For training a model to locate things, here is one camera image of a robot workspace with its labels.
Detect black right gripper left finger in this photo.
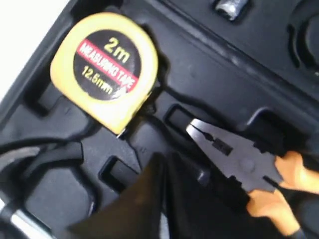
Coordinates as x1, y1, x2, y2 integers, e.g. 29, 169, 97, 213
67, 153, 165, 239

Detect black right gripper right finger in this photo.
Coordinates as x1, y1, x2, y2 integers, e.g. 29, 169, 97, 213
166, 152, 282, 239

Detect steel claw hammer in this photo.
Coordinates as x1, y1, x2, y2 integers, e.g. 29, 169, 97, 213
0, 146, 55, 239

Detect black plastic tool case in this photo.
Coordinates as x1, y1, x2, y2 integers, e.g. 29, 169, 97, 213
0, 0, 319, 239

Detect yellow measuring tape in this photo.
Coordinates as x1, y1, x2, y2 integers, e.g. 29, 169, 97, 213
50, 12, 159, 135

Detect clear voltage tester screwdriver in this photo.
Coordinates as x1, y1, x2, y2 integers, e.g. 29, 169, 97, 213
215, 0, 248, 21

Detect orange handled pliers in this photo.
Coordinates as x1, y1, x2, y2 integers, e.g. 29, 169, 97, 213
186, 119, 319, 239

